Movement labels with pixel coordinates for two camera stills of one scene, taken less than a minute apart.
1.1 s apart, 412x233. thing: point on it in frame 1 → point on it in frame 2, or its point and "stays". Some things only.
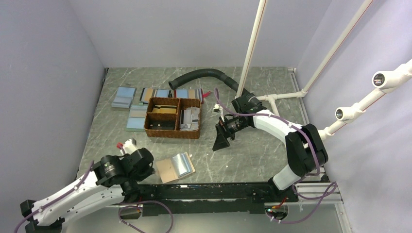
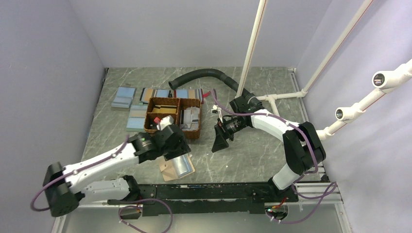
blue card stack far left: x=125 y=96 stays
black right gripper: x=221 y=141 stays
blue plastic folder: x=182 y=164 stays
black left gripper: x=148 y=171 → x=181 y=148
